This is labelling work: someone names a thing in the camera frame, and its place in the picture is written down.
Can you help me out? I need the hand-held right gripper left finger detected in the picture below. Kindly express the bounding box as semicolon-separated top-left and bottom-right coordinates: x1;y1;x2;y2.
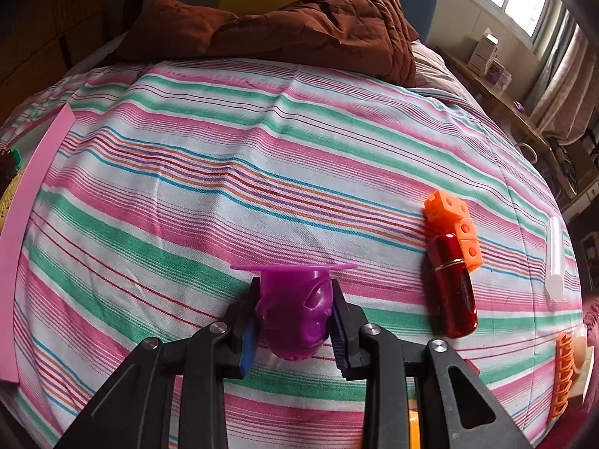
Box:
54;277;262;449

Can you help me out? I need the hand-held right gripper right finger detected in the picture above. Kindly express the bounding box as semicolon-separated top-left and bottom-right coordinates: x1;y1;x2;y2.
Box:
330;280;534;449

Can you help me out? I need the purple plastic toy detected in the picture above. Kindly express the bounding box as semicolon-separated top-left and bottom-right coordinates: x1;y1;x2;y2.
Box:
230;262;359;361

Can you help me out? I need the red metallic cylinder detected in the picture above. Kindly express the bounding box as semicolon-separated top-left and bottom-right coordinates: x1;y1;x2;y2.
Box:
428;233;479;339

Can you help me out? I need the orange cube block toy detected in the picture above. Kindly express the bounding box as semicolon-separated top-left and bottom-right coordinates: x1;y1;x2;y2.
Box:
423;189;483;272

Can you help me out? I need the pink shallow cardboard box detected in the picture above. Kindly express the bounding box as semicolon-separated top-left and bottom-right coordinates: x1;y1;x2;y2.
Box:
0;105;76;387

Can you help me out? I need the striped bed sheet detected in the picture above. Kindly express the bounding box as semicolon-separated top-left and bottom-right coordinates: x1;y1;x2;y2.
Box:
0;58;588;449

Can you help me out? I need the orange plastic comb strip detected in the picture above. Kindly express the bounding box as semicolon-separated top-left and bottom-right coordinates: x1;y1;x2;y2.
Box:
550;332;575;418

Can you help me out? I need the translucent glue stick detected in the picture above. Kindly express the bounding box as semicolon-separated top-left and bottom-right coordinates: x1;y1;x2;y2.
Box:
544;216;565;301

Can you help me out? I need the pale pillow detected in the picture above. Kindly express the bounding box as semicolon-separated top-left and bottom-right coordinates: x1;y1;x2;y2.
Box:
411;40;471;101

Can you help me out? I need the wooden side table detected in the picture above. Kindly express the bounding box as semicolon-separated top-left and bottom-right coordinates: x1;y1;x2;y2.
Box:
440;47;578;197

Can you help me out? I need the purple carton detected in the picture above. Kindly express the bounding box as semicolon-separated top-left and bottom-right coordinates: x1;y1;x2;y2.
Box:
487;58;512;92

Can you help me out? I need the brown quilt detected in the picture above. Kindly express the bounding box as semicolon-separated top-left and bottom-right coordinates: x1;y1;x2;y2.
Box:
115;0;419;87

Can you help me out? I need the white carton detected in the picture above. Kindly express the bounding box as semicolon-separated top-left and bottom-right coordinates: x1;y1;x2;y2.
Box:
468;28;501;76

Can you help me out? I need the pale striped curtain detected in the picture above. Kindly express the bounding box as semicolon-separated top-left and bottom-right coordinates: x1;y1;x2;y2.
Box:
529;23;599;146

